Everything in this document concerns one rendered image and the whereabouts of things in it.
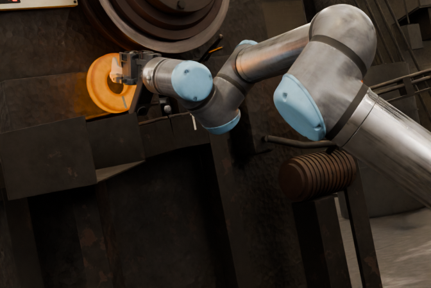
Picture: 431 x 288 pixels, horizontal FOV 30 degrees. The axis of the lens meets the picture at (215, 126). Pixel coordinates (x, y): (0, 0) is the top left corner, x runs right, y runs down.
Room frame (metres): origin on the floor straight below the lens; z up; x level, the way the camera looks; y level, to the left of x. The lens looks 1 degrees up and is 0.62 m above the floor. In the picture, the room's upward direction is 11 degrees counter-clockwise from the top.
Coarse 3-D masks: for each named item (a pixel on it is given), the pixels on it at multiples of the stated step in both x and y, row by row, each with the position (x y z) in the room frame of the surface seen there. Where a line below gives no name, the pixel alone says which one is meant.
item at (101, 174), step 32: (32, 128) 1.61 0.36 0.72; (64, 128) 1.59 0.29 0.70; (96, 128) 1.86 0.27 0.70; (128, 128) 1.83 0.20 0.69; (32, 160) 1.62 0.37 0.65; (64, 160) 1.60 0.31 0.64; (96, 160) 1.86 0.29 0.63; (128, 160) 1.84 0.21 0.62; (32, 192) 1.62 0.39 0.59; (96, 192) 1.72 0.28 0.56; (96, 224) 1.72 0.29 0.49; (96, 256) 1.72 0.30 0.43
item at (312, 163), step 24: (288, 168) 2.27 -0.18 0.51; (312, 168) 2.26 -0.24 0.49; (336, 168) 2.30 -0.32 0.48; (288, 192) 2.29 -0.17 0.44; (312, 192) 2.25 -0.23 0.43; (312, 216) 2.27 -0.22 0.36; (336, 216) 2.30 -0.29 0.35; (312, 240) 2.28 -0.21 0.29; (336, 240) 2.29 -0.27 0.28; (312, 264) 2.30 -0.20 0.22; (336, 264) 2.27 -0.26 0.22
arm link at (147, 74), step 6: (150, 60) 1.94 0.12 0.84; (156, 60) 1.93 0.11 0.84; (150, 66) 1.93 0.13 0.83; (144, 72) 1.94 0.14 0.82; (150, 72) 1.92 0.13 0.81; (144, 78) 1.94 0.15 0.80; (150, 78) 1.92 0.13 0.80; (144, 84) 1.95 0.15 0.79; (150, 84) 1.93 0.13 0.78; (150, 90) 1.95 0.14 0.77
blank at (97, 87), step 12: (96, 60) 2.10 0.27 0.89; (108, 60) 2.11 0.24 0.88; (96, 72) 2.08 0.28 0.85; (108, 72) 2.11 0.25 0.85; (96, 84) 2.08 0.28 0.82; (96, 96) 2.08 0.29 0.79; (108, 96) 2.10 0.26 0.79; (120, 96) 2.12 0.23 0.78; (132, 96) 2.14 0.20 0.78; (108, 108) 2.10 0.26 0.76; (120, 108) 2.11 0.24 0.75
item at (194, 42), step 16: (96, 0) 2.11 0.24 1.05; (224, 0) 2.34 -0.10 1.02; (112, 16) 2.11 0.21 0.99; (224, 16) 2.33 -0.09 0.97; (112, 32) 2.17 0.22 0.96; (128, 32) 2.13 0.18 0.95; (208, 32) 2.29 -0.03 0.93; (144, 48) 2.20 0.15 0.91; (160, 48) 2.19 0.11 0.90; (176, 48) 2.22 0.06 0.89; (192, 48) 2.25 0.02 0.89
